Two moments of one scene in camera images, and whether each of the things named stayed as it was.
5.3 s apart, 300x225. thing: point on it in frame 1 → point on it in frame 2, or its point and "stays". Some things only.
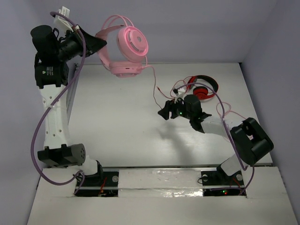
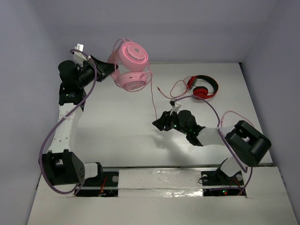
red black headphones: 201,92 stays
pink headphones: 126,48 → 134,72
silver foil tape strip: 175,183 stays
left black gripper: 82,41 → 99,70
